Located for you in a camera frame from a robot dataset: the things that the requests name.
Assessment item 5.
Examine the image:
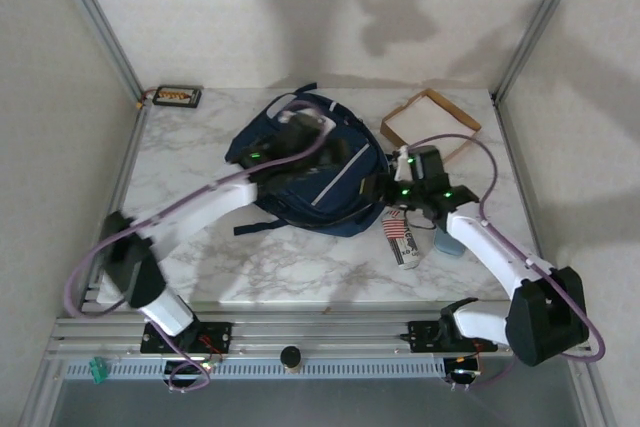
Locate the navy blue backpack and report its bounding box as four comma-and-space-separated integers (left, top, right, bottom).
224, 82, 390, 239

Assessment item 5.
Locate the white patterned can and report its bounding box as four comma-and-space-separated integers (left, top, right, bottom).
380, 209, 424, 272

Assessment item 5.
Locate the light blue eraser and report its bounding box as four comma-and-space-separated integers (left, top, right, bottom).
432, 226, 464, 258

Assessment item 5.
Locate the shallow cardboard tray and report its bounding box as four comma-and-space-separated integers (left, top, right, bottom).
379, 88, 484, 164

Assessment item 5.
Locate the black battery charger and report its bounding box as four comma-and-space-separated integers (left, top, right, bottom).
151, 84, 205, 110

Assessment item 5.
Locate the black round knob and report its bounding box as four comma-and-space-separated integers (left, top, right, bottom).
278, 344, 304, 374

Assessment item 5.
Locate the green connector block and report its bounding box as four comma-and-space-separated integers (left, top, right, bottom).
88, 355, 111, 385

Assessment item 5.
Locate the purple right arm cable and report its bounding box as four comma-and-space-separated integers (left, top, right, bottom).
399, 132, 608, 391

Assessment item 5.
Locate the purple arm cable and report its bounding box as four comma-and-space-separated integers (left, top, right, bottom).
63, 100, 332, 393
399, 132, 608, 391

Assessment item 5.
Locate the aluminium side rail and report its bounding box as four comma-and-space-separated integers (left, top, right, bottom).
74, 99, 149, 318
492, 96, 575, 317

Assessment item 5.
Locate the aluminium front rail bed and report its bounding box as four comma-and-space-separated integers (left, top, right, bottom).
43, 299, 595, 362

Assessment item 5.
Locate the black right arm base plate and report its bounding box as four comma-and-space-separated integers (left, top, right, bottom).
408, 319, 499, 352

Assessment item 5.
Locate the red yellow charger wire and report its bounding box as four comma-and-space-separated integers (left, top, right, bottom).
132, 88, 157, 111

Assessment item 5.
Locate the grey slotted cable duct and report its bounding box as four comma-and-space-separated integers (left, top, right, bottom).
64, 359, 447, 381

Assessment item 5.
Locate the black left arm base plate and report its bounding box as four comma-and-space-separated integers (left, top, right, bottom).
140, 321, 234, 354

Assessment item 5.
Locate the aluminium frame post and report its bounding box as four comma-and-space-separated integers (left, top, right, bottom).
491, 0, 592, 104
42, 0, 147, 104

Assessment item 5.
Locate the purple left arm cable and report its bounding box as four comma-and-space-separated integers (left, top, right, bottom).
63, 100, 332, 393

